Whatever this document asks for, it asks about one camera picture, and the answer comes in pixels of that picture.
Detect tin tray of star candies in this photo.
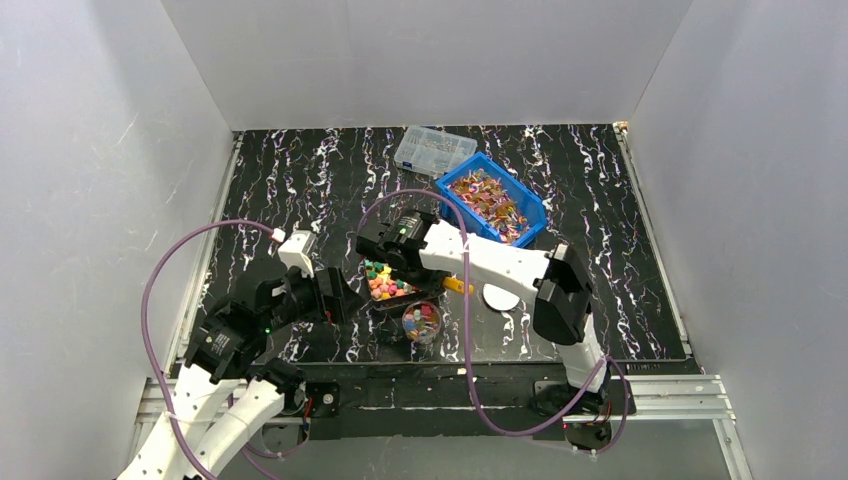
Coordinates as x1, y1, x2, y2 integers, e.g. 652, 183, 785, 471
361, 259, 441, 315

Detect yellow plastic scoop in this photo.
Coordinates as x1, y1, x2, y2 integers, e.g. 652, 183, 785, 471
442, 276, 474, 295

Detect blue bin of lollipops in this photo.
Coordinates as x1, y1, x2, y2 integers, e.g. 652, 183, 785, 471
436, 153, 548, 247

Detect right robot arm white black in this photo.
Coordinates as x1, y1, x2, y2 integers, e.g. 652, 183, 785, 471
355, 210, 607, 394

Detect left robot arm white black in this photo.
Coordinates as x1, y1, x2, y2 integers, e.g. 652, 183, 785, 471
120, 260, 365, 479

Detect clear plastic jar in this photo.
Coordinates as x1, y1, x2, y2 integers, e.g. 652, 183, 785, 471
401, 301, 442, 345

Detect clear plastic compartment box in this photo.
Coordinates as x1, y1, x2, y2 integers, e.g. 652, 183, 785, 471
394, 126, 478, 178

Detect white round jar lid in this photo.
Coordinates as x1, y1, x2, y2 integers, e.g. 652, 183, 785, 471
482, 284, 520, 312

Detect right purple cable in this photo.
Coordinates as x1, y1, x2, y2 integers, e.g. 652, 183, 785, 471
356, 188, 631, 455

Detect purple cable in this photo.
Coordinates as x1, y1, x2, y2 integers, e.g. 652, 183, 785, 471
140, 219, 293, 480
356, 188, 631, 455

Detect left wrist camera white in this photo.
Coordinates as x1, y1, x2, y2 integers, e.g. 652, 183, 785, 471
271, 228, 317, 278

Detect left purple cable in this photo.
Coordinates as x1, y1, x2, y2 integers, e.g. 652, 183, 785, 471
140, 219, 293, 480

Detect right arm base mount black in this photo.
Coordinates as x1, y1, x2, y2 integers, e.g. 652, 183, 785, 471
533, 377, 614, 452

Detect aluminium frame rail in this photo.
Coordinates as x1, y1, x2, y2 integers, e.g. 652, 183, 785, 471
135, 375, 737, 424

